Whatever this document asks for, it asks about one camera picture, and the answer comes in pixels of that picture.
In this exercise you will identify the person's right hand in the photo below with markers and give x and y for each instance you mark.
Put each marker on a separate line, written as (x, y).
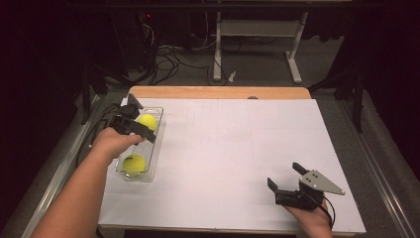
(313, 223)

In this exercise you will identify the white table cover sheet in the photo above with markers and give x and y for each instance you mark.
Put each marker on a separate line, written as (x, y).
(214, 172)

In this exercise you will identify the aluminium floor rail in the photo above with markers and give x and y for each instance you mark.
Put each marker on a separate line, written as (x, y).
(56, 178)
(379, 175)

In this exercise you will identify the black stand legs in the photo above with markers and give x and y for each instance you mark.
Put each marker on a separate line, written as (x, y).
(86, 95)
(357, 105)

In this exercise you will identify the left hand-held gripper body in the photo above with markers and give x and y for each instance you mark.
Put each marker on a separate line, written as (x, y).
(124, 124)

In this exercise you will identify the yellow tennis ball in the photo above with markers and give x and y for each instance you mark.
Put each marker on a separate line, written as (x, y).
(148, 120)
(134, 164)

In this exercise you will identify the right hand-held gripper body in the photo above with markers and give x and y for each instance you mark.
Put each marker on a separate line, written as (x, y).
(315, 181)

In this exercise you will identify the small white floor object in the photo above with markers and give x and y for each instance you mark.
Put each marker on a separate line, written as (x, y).
(232, 76)

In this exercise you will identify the wooden table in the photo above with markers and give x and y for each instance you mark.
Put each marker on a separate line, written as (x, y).
(214, 92)

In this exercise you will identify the clear plastic container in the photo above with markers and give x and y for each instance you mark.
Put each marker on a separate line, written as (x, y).
(155, 155)

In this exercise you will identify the dark computer tower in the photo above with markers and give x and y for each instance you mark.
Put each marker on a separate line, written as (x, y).
(142, 39)

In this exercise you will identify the person's left hand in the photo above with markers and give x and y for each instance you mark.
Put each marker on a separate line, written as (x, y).
(110, 142)

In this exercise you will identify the white metal desk frame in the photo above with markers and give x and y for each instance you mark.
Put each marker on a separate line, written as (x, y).
(261, 28)

